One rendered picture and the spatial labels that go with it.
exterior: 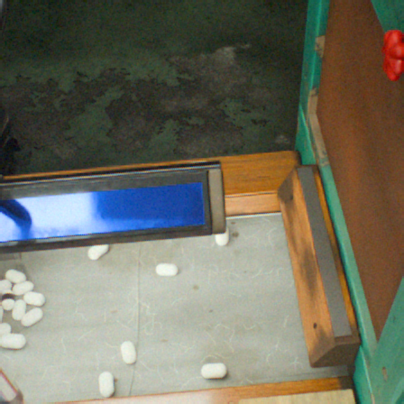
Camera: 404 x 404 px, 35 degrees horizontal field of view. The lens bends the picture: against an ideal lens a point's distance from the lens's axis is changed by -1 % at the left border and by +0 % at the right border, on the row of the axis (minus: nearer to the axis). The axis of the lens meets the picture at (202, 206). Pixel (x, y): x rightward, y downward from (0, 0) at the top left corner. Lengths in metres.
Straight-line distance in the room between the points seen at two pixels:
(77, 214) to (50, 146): 1.63
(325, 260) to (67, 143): 1.52
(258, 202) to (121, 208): 0.45
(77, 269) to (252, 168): 0.34
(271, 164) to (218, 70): 1.39
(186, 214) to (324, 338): 0.28
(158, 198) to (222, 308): 0.36
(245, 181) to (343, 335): 0.36
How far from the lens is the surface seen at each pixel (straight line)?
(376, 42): 0.72
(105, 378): 0.93
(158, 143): 2.22
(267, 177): 1.10
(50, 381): 0.97
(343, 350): 0.85
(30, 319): 1.00
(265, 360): 0.95
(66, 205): 0.67
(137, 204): 0.66
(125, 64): 2.55
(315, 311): 0.88
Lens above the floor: 1.60
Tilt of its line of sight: 52 degrees down
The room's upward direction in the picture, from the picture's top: 4 degrees counter-clockwise
